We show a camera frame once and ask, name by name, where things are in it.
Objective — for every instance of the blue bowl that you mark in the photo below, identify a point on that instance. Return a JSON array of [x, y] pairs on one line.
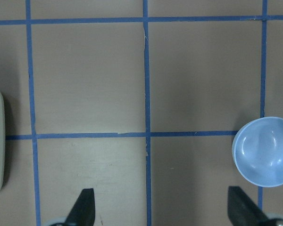
[[257, 151]]

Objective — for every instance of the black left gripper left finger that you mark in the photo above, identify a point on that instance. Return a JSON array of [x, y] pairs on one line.
[[83, 211]]

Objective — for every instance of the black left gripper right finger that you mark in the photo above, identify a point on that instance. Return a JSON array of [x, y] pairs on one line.
[[242, 211]]

